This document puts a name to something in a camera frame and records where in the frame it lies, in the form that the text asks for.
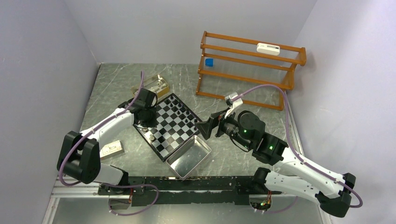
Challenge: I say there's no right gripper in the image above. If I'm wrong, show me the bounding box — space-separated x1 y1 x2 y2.
194 106 252 149

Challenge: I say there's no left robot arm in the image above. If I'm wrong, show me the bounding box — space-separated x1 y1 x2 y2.
57 89 157 194

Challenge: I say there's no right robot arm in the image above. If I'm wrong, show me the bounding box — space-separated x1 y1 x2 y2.
195 111 356 217

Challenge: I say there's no gold tin of white pieces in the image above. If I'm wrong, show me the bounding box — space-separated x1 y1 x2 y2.
138 74 170 99

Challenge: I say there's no black white chessboard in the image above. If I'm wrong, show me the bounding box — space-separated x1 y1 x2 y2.
134 93 202 162

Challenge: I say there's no silver metal tin lid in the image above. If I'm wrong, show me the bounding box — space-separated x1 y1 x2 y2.
166 135 212 181

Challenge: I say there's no small white card box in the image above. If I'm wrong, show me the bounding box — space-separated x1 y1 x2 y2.
99 140 125 160

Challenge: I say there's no blue cube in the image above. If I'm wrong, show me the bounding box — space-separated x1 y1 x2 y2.
204 58 214 67

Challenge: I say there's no orange wooden rack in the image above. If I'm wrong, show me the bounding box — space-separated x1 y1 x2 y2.
195 31 307 99

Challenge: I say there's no white rectangular device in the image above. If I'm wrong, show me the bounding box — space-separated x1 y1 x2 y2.
256 43 281 56

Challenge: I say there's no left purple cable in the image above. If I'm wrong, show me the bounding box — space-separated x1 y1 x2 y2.
58 70 160 217

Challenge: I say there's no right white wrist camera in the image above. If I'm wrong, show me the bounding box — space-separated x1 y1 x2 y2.
224 92 243 118

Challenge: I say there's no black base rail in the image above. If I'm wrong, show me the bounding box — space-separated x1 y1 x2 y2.
98 176 268 207

